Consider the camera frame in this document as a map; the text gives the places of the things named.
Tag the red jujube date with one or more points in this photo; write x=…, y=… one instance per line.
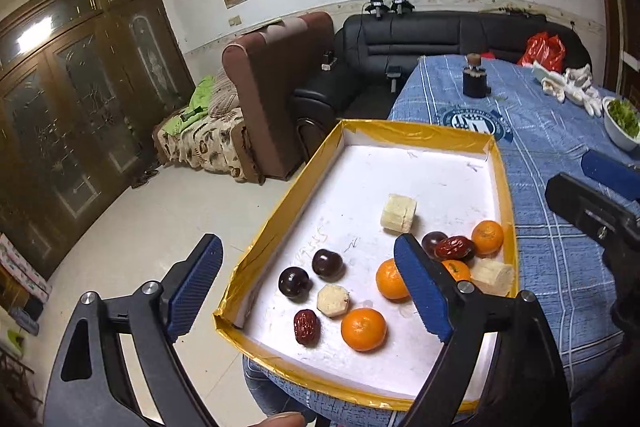
x=455, y=248
x=307, y=327

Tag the peeled banana piece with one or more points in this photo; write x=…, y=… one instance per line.
x=398, y=213

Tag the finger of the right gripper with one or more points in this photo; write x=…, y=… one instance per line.
x=623, y=179

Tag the green lettuce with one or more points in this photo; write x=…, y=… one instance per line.
x=625, y=115

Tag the brown armchair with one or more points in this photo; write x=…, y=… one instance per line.
x=266, y=65

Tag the black leather sofa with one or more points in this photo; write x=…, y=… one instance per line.
x=370, y=60

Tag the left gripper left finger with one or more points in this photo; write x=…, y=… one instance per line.
x=155, y=316

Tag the black device on sofa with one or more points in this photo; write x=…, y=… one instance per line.
x=401, y=7
x=377, y=8

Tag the wooden cabinet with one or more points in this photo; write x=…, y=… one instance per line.
x=83, y=85

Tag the white bowl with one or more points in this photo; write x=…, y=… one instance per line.
x=617, y=136

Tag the dark plum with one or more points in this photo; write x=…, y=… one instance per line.
x=434, y=244
x=327, y=264
x=294, y=283

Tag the red plastic bag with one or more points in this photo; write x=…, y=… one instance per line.
x=546, y=50

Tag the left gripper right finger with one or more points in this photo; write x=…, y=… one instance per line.
x=460, y=315

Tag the patterned blanket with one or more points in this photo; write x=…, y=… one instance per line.
x=218, y=143

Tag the orange tangerine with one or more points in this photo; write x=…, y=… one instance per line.
x=364, y=329
x=488, y=237

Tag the person's left thumb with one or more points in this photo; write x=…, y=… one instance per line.
x=286, y=419

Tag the green cloth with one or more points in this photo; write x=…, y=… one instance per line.
x=196, y=109

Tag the black jar with cork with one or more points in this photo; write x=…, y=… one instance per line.
x=475, y=83

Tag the yellow white tray box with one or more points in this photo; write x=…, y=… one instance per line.
x=457, y=179

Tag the blue plaid tablecloth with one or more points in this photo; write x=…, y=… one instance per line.
x=538, y=137

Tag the white gloves pile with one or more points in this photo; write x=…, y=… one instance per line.
x=574, y=85

